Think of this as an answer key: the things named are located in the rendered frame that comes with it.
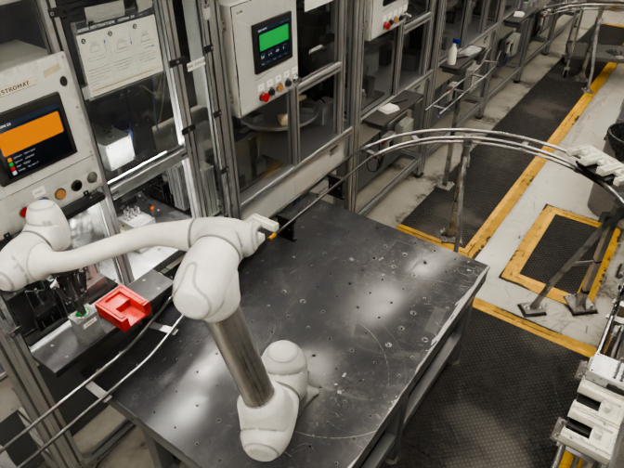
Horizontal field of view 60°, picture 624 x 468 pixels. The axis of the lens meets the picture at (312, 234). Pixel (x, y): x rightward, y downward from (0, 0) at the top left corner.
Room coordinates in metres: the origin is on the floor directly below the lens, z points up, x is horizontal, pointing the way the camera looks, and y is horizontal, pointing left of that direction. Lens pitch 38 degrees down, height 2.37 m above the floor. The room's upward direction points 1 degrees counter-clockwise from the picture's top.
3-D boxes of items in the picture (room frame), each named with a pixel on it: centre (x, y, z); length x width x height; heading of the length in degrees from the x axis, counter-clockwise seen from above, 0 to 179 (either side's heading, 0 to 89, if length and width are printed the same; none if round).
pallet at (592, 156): (2.51, -1.56, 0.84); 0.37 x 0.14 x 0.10; 22
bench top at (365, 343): (1.62, 0.03, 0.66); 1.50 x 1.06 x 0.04; 144
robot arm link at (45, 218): (1.29, 0.79, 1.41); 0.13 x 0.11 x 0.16; 169
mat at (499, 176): (5.24, -2.54, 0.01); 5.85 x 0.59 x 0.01; 144
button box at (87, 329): (1.31, 0.79, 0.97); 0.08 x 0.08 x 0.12; 54
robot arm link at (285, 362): (1.19, 0.10, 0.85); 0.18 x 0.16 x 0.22; 169
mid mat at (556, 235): (2.80, -1.70, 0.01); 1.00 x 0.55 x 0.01; 144
